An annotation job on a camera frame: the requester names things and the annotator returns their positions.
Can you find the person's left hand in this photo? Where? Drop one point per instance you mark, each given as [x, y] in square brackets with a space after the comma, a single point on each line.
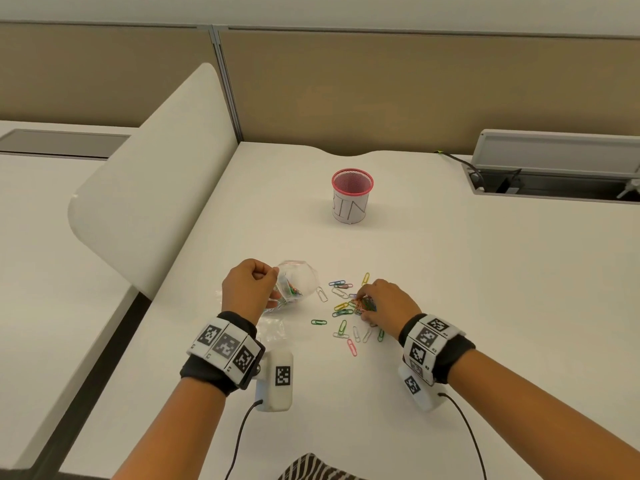
[245, 289]

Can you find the person's right hand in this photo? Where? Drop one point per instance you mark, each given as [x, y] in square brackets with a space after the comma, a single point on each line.
[395, 307]

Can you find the person's right thumb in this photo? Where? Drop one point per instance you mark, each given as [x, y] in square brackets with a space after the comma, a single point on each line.
[370, 318]

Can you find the person's left thumb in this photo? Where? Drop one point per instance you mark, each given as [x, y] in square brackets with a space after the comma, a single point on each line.
[267, 272]

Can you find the bunch of clips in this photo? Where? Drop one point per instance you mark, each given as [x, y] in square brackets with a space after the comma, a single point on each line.
[366, 303]

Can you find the clear plastic container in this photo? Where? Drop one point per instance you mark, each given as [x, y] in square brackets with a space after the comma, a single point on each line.
[300, 277]

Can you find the person's left forearm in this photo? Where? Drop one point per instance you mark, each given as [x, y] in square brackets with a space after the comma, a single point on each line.
[172, 434]

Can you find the person's right forearm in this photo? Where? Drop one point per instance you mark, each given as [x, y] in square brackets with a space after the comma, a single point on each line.
[530, 419]

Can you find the scattered coloured paper clips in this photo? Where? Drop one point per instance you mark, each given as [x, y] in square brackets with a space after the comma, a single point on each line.
[342, 327]

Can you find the paper clips inside container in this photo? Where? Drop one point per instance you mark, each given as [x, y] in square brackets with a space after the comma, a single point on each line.
[291, 289]

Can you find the clear plastic bag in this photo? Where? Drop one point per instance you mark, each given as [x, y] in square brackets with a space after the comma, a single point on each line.
[272, 329]

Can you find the black right wristband with markers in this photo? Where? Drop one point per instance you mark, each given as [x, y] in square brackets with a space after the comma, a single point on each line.
[432, 344]

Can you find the black wristband with markers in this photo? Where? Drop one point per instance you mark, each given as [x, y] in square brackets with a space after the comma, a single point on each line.
[432, 344]
[225, 347]

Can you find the black left wristband with markers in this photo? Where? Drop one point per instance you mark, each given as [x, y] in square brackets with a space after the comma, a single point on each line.
[225, 347]

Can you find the pink mesh pen cup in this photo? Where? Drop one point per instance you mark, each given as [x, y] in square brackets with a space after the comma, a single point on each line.
[352, 199]

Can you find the white desk divider panel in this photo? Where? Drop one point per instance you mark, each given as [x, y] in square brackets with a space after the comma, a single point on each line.
[150, 194]

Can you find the striped black white clothing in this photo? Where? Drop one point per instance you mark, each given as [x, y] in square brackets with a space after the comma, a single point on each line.
[315, 469]

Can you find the beige partition panel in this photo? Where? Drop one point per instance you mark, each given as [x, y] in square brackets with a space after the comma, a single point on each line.
[400, 89]
[100, 74]

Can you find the grey flat desk cover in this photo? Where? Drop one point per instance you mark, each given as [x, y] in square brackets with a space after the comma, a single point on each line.
[60, 143]

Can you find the white plug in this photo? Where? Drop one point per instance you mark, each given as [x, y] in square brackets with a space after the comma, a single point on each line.
[631, 187]

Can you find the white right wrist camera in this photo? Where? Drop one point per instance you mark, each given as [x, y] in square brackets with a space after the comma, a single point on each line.
[422, 392]

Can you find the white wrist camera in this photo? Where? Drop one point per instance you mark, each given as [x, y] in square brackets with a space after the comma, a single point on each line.
[276, 382]
[422, 392]

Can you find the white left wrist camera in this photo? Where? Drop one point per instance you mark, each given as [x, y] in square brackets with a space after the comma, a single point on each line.
[276, 382]

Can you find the grey metal partition post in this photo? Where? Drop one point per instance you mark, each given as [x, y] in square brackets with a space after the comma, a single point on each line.
[225, 79]

